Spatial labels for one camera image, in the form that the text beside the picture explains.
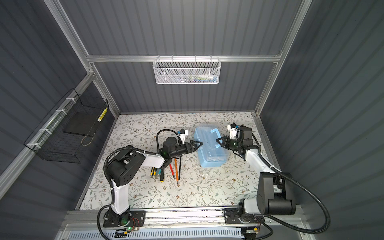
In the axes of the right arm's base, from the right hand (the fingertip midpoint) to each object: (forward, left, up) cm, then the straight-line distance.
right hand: (219, 141), depth 87 cm
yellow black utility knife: (-13, +40, -12) cm, 43 cm away
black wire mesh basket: (-6, +77, +17) cm, 79 cm away
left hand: (-1, +10, -1) cm, 11 cm away
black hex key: (-9, +24, -13) cm, 29 cm away
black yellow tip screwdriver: (-16, +34, -12) cm, 39 cm away
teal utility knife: (-13, +36, -12) cm, 40 cm away
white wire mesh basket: (+67, +22, +8) cm, 71 cm away
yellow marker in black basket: (+8, +65, +16) cm, 67 cm away
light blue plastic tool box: (-9, +6, +1) cm, 10 cm away
